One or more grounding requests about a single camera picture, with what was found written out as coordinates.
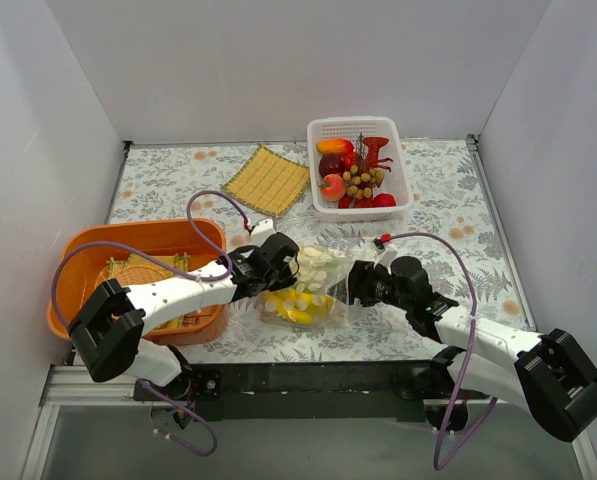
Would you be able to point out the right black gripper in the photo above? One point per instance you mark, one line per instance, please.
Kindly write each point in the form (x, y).
(357, 282)

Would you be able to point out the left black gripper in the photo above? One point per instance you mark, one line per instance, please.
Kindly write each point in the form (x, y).
(288, 265)

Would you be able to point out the yellow fake banana bunch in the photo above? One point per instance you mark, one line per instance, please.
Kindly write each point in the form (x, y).
(298, 308)

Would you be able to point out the clear polka dot zip bag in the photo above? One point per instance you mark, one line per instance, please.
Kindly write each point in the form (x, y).
(324, 271)

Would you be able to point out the fake peach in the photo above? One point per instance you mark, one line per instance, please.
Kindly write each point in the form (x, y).
(333, 187)

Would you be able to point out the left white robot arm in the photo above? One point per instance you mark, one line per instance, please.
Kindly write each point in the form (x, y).
(110, 328)

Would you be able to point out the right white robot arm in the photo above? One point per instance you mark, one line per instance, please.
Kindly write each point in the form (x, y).
(548, 375)

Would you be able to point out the red fake strawberry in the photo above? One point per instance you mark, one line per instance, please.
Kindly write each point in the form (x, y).
(383, 201)

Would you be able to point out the red fake lobster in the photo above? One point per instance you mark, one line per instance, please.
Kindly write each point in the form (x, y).
(364, 173)

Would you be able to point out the dark red fake apple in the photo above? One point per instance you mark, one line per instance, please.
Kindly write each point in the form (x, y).
(331, 164)

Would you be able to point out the red fake pepper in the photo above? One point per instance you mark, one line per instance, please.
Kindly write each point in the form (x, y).
(350, 162)

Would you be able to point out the fake orange mango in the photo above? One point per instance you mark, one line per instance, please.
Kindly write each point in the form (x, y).
(335, 146)

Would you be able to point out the yellow woven mat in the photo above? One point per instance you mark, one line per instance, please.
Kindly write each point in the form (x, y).
(268, 183)

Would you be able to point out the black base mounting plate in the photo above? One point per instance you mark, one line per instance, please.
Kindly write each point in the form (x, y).
(407, 391)

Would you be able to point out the white plastic basket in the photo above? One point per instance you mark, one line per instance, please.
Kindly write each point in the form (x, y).
(396, 182)

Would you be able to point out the round woven orange basket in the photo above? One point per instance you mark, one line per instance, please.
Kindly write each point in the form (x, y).
(133, 274)

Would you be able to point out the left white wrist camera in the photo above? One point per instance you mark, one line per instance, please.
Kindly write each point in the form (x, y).
(261, 231)

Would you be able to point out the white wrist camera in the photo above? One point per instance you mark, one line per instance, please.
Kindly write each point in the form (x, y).
(261, 231)
(385, 253)

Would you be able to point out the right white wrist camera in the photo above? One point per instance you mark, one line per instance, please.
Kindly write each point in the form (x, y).
(385, 253)

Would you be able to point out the aluminium frame rail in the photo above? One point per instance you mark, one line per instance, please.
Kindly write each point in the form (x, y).
(72, 386)

